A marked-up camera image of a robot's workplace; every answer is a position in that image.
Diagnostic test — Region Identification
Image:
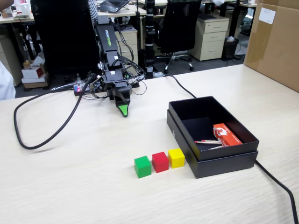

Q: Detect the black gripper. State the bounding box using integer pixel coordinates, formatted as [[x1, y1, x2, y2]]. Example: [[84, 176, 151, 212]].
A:
[[101, 69, 133, 118]]

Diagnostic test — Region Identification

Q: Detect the green wooden cube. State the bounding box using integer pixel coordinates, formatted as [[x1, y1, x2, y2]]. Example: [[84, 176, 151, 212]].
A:
[[134, 155, 152, 179]]

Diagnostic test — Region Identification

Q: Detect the red wooden cube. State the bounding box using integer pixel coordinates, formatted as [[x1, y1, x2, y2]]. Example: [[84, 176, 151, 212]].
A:
[[151, 151, 170, 174]]

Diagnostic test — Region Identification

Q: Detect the yellow wooden cube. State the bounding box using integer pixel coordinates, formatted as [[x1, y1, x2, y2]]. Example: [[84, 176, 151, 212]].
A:
[[168, 148, 186, 169]]

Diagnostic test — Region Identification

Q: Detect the black cardboard box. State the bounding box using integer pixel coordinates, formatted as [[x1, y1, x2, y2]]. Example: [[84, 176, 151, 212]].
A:
[[168, 95, 260, 162]]

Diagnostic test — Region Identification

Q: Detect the brown floor cardboard box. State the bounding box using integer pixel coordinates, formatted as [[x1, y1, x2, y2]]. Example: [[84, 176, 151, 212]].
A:
[[21, 59, 50, 90]]

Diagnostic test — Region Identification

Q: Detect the black open box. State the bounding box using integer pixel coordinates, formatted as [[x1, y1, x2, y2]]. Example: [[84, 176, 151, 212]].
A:
[[166, 109, 259, 179]]

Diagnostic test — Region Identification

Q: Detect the white box on desk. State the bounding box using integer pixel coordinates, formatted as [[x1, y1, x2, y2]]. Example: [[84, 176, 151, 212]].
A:
[[14, 0, 32, 15]]

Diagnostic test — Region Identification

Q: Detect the large brown cardboard box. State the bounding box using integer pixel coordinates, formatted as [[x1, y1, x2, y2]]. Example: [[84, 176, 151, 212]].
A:
[[243, 0, 299, 93]]

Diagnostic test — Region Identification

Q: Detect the controller board with red LED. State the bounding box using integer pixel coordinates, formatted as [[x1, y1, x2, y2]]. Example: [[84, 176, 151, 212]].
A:
[[73, 82, 94, 97]]

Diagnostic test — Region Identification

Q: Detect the beige drawer cabinet with lock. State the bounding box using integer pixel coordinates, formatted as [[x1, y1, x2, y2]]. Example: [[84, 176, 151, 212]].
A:
[[114, 26, 139, 70]]

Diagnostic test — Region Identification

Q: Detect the black pole with white rings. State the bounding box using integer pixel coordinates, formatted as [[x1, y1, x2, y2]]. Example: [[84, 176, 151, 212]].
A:
[[144, 0, 157, 80]]

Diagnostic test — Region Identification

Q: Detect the large black office chair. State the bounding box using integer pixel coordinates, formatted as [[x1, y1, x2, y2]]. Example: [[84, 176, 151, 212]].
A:
[[30, 0, 101, 77]]

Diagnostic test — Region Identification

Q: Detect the light wooden office desk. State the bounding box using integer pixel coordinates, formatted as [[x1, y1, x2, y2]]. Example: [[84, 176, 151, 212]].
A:
[[0, 4, 148, 24]]

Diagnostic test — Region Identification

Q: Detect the black mesh swivel chair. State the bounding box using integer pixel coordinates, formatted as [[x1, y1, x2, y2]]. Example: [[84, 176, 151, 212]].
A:
[[154, 0, 202, 74]]

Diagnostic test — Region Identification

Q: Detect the white carton with red side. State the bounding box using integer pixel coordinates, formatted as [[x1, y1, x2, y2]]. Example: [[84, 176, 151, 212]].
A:
[[21, 66, 45, 80]]

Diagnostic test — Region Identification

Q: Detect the person in striped shirt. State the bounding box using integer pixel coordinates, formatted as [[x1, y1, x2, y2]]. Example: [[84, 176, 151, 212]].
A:
[[87, 0, 99, 24]]

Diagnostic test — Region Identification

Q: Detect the black laptop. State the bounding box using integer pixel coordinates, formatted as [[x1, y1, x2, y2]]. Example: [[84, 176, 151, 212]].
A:
[[97, 0, 130, 14]]

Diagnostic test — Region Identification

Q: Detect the beige drawer cabinet with keyboard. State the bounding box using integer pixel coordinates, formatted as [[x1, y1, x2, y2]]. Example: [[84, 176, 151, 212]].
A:
[[188, 14, 230, 62]]

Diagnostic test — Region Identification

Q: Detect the orange matchbox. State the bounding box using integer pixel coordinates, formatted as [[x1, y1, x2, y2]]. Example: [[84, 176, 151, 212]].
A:
[[212, 123, 243, 148]]

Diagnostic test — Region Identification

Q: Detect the person in white clothing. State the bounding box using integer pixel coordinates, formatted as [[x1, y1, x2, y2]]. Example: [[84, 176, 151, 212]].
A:
[[0, 60, 16, 101]]

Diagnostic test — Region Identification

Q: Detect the black trash bin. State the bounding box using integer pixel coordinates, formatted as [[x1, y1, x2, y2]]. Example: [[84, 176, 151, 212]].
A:
[[221, 37, 240, 60]]

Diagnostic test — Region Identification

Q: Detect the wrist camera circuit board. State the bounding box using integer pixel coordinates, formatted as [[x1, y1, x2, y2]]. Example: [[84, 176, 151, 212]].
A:
[[89, 76, 103, 92]]

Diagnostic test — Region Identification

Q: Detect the thick black sleeved camera cable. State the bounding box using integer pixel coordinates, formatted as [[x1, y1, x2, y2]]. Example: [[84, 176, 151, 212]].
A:
[[13, 73, 98, 150]]

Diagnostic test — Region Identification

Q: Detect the long black power cable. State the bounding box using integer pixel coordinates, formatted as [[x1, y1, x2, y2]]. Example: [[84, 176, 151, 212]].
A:
[[161, 74, 299, 224]]

